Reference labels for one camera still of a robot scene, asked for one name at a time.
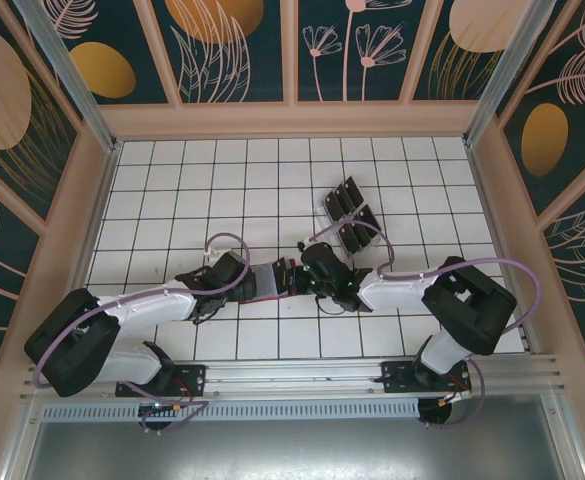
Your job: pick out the red card holder wallet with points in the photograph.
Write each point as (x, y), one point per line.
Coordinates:
(264, 282)

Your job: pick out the black credit card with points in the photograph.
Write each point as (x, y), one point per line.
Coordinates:
(370, 218)
(353, 187)
(344, 196)
(333, 205)
(283, 280)
(348, 237)
(359, 227)

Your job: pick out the tray of black blocks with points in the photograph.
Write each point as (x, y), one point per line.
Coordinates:
(322, 212)

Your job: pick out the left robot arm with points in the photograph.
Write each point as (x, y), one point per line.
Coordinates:
(142, 310)

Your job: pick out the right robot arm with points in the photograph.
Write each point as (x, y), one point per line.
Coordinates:
(397, 292)

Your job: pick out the steel sheet panel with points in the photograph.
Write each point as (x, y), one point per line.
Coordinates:
(292, 450)

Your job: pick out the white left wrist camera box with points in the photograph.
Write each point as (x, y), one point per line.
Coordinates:
(212, 256)

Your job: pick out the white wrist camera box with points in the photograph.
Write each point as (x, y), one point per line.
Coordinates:
(303, 245)
(212, 256)

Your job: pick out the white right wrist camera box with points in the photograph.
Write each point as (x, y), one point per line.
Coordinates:
(303, 245)

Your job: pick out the aluminium mounting rail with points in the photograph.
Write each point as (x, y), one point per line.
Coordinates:
(292, 372)

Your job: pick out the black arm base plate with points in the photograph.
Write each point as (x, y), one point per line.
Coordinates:
(397, 377)
(192, 377)

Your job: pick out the aluminium frame post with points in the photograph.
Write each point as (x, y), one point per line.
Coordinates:
(72, 75)
(502, 75)

